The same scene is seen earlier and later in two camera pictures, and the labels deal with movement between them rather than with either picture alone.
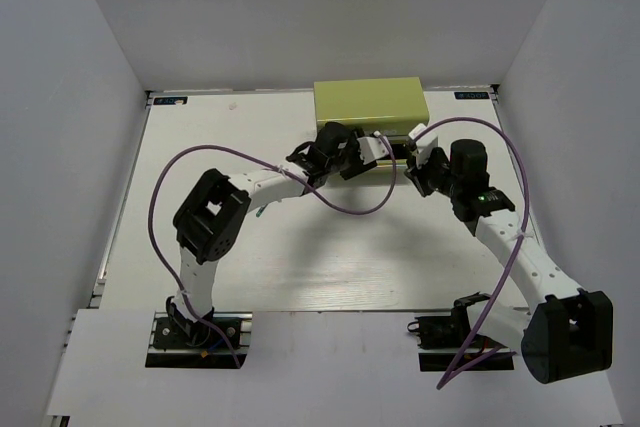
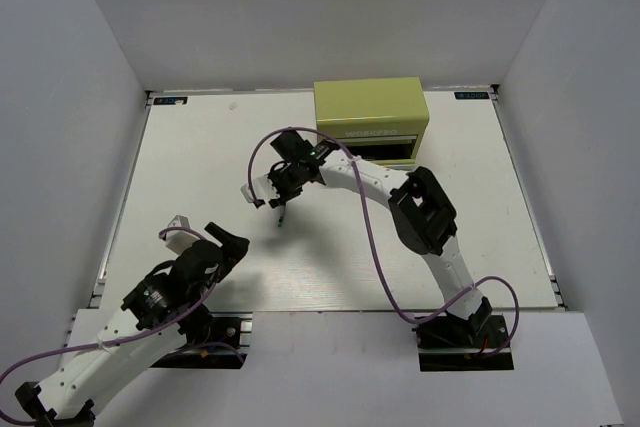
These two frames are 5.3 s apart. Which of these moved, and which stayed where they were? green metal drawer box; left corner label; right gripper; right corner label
Moved: right gripper
Stayed: right corner label; left corner label; green metal drawer box
